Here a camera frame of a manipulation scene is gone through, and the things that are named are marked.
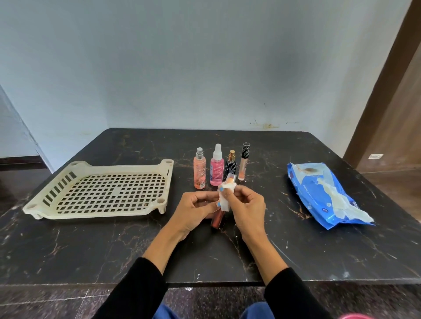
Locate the person's left hand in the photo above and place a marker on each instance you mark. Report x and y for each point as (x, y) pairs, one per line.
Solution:
(189, 213)

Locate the person's right hand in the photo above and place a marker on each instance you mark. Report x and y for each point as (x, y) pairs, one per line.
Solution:
(250, 213)

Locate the person's right thumb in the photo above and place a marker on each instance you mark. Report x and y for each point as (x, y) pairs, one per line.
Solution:
(237, 199)

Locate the person's left thumb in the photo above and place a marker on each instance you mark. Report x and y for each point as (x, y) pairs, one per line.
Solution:
(207, 204)

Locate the white wet wipe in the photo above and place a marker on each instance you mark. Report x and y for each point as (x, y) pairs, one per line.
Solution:
(227, 202)

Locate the rose lip gloss tube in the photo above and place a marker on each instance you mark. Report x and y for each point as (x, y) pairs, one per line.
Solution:
(217, 218)

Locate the person's right forearm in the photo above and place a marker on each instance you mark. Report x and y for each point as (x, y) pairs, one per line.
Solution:
(269, 266)

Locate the person's left forearm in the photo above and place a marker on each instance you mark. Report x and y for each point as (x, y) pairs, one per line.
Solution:
(154, 263)

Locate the orange spray bottle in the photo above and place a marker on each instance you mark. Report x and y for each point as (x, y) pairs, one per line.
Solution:
(199, 172)

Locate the black gold-capped perfume bottle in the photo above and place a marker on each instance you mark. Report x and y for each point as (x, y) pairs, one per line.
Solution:
(231, 166)

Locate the pink spray bottle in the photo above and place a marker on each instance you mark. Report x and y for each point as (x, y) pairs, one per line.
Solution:
(216, 171)

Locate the black-capped nude lip gloss tube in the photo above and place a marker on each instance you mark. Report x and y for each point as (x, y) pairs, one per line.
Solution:
(243, 162)

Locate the blue wet wipes pack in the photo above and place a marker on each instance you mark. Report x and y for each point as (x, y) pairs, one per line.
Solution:
(315, 194)

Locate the cream perforated plastic tray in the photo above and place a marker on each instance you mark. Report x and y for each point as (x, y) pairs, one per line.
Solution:
(105, 190)

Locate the white wipe protruding from pack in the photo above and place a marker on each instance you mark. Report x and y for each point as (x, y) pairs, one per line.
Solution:
(342, 203)

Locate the person's right leg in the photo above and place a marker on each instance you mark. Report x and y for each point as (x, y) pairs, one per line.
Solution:
(255, 311)

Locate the person's leg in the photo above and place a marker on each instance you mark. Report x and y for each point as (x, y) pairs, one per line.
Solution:
(255, 311)
(166, 312)

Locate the person's left leg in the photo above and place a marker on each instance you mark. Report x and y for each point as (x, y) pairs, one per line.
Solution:
(166, 312)

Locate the small white door label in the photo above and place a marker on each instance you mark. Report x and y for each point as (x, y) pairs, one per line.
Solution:
(375, 156)

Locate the pink footwear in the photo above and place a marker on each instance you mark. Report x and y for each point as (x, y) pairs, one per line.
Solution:
(357, 316)

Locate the brown wooden door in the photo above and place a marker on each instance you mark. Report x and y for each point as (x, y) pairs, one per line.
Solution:
(394, 125)

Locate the dark brown door frame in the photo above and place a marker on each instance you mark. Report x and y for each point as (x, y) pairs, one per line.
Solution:
(378, 92)

